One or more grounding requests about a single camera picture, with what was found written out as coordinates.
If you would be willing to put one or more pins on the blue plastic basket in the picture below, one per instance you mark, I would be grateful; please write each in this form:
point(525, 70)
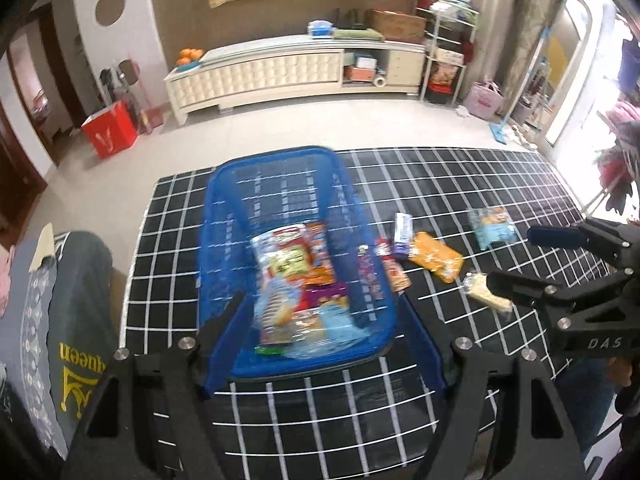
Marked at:
point(220, 260)

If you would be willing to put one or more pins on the dark wooden door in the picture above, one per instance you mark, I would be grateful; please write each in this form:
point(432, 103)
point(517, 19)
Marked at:
point(15, 170)

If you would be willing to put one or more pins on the person's right hand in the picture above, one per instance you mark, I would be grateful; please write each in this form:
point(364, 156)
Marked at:
point(622, 374)

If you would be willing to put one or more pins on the black router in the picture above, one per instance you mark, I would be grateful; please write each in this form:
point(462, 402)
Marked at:
point(350, 20)

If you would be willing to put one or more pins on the beige cloth piece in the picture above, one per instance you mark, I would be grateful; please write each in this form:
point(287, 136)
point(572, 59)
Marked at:
point(42, 250)

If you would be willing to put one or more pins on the orange box in cabinet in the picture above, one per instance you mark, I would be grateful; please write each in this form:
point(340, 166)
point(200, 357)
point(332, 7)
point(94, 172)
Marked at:
point(360, 74)

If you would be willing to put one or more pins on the small red snack packet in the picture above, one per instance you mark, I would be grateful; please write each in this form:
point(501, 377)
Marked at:
point(395, 272)

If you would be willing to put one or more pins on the white mat on cabinet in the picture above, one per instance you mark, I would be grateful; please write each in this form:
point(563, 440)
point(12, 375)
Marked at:
point(275, 47)

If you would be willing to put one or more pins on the broom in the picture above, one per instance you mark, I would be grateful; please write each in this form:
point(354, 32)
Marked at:
point(150, 120)

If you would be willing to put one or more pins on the brown cardboard box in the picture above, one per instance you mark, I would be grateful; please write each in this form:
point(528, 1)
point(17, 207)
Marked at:
point(397, 25)

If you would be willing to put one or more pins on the bowl of oranges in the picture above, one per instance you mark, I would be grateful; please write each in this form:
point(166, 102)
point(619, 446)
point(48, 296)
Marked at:
point(190, 55)

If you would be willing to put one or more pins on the red dark clothes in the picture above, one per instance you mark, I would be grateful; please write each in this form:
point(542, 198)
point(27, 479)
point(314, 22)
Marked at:
point(620, 170)

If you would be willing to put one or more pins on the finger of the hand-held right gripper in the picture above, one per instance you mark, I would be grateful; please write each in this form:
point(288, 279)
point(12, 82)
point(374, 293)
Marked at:
point(520, 287)
point(555, 236)

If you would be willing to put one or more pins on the pink cloth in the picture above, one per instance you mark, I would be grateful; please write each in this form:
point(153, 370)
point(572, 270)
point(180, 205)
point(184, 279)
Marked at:
point(5, 280)

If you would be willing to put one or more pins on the white television cabinet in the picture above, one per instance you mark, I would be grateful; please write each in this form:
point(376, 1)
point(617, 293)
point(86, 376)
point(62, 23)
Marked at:
point(260, 72)

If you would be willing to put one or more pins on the grey cloth yellow print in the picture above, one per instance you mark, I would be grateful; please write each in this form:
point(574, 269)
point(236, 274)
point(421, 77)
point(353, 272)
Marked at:
point(85, 310)

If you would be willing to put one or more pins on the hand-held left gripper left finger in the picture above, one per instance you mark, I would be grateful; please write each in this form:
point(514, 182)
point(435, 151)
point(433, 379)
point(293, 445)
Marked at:
point(215, 330)

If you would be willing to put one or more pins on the blue hanging dress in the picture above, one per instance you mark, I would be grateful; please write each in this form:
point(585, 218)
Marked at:
point(631, 65)

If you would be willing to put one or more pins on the green folded cloth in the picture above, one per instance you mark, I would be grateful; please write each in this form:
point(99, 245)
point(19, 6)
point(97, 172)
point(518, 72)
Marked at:
point(357, 34)

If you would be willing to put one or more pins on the cream biscuit packet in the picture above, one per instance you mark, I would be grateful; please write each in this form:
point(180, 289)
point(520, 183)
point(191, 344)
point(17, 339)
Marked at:
point(477, 287)

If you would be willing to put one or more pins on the thin green snack packet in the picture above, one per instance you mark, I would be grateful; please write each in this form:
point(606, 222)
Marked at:
point(270, 350)

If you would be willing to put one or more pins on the beige patterned curtain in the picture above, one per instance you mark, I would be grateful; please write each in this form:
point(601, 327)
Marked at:
point(525, 35)

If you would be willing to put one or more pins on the silver standing air conditioner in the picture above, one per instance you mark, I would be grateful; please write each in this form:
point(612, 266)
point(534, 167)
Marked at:
point(495, 25)

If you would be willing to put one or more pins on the pink quilt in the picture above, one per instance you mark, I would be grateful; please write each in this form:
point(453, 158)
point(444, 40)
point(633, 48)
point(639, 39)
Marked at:
point(629, 112)

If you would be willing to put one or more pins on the white paper roll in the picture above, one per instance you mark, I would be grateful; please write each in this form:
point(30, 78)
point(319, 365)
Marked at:
point(380, 81)

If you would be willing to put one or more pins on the arched standing mirror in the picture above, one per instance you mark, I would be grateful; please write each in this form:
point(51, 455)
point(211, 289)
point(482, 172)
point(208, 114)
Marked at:
point(560, 60)

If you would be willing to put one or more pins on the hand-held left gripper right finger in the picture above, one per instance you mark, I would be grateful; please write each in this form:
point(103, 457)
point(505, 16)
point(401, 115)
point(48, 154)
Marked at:
point(425, 345)

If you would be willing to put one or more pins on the black white checkered tablecloth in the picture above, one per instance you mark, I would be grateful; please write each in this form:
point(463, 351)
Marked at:
point(450, 185)

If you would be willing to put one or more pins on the blue tissue box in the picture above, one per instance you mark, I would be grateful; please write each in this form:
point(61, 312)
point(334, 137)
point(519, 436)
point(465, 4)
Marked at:
point(320, 29)

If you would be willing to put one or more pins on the light blue cookie packet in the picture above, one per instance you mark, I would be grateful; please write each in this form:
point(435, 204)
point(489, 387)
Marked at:
point(492, 230)

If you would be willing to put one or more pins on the person's blue jeans leg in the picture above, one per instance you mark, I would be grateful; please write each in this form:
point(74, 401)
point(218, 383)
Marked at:
point(585, 400)

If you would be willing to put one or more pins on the orange sausage packet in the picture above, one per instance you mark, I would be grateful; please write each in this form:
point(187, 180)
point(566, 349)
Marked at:
point(320, 245)

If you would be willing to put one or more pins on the plain round wall plate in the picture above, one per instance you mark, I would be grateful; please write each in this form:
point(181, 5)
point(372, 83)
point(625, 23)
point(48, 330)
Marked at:
point(110, 7)

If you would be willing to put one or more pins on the dark wooden door frame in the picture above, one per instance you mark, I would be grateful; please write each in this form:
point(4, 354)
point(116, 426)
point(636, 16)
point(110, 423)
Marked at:
point(70, 85)

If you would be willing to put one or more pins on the pink tote bag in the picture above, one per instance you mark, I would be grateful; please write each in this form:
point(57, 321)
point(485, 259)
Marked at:
point(482, 102)

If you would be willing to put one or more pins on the white metal shelf rack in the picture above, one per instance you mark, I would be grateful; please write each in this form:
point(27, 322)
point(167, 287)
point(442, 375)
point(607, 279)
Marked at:
point(442, 42)

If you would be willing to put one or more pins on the purple snack packet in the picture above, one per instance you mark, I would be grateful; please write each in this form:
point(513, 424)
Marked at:
point(402, 232)

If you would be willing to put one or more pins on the colourful printed bag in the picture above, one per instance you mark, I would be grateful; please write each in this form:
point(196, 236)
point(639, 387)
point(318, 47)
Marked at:
point(445, 77)

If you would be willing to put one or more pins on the clear biscuit packet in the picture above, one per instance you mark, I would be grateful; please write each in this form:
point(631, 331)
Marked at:
point(277, 310)

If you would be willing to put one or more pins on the red paper bag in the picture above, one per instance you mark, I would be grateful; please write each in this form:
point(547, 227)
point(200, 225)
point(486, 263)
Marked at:
point(110, 132)

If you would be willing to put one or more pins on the orange yellow snack packet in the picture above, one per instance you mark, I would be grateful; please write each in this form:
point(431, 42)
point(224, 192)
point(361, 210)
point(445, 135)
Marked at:
point(435, 257)

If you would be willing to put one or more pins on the blue grey lace cloth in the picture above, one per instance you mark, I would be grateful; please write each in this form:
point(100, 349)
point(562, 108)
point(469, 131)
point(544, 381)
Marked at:
point(30, 335)

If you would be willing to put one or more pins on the large red snack packet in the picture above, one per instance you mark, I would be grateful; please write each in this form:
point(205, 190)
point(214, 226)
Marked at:
point(282, 255)

